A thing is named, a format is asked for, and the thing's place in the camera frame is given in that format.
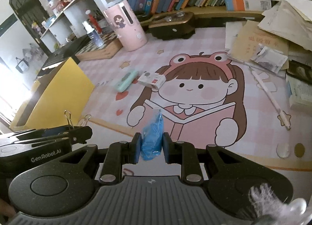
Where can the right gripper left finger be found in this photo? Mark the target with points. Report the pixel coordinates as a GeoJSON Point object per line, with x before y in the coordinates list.
{"type": "Point", "coordinates": [117, 155]}

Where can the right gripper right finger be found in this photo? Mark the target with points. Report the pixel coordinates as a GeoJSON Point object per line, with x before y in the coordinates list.
{"type": "Point", "coordinates": [184, 154]}

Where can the blue plastic packet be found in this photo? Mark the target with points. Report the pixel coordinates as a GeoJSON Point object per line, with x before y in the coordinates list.
{"type": "Point", "coordinates": [152, 137]}

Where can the pink cartoon desk mat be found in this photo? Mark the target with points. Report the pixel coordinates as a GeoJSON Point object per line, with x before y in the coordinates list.
{"type": "Point", "coordinates": [206, 99]}

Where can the yellow cardboard box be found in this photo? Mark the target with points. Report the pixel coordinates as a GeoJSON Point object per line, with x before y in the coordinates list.
{"type": "Point", "coordinates": [65, 88]}

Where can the mint green case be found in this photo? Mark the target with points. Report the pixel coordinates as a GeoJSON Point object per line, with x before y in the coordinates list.
{"type": "Point", "coordinates": [126, 81]}

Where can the small white red box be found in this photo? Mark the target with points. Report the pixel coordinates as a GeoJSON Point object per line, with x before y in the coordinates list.
{"type": "Point", "coordinates": [152, 80]}

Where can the silver coin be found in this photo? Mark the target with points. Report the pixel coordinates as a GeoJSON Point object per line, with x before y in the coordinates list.
{"type": "Point", "coordinates": [283, 150]}

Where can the white pink pen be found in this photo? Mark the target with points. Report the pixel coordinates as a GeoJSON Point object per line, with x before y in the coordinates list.
{"type": "Point", "coordinates": [277, 107]}

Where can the wooden chessboard box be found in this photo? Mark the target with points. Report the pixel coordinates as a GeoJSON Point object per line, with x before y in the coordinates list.
{"type": "Point", "coordinates": [108, 50]}

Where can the black electronic keyboard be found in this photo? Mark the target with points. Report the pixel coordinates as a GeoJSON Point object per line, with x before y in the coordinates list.
{"type": "Point", "coordinates": [62, 54]}

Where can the white spray bottle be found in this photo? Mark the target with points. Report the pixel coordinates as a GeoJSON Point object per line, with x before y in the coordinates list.
{"type": "Point", "coordinates": [93, 34]}

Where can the gold coin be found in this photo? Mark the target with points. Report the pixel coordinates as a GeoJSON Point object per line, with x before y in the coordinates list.
{"type": "Point", "coordinates": [299, 150]}

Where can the dark wooden organizer box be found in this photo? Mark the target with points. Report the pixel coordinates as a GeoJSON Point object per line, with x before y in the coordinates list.
{"type": "Point", "coordinates": [169, 26]}

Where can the pink cylindrical container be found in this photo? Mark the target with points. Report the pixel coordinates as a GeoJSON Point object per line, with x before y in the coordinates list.
{"type": "Point", "coordinates": [126, 26]}

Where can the stack of papers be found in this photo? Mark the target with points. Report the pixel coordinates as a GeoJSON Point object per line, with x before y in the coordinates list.
{"type": "Point", "coordinates": [286, 27]}

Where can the white shelf unit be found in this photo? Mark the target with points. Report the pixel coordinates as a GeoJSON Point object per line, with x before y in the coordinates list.
{"type": "Point", "coordinates": [69, 20]}

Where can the orange white box lower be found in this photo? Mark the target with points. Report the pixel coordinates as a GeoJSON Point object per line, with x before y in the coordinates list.
{"type": "Point", "coordinates": [248, 5]}

